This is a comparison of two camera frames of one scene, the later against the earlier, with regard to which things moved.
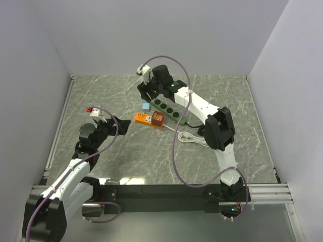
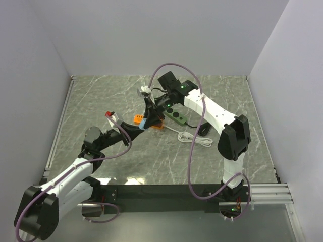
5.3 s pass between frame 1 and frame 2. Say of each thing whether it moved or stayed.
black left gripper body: moved
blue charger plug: moved
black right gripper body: moved
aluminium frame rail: stayed
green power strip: stayed
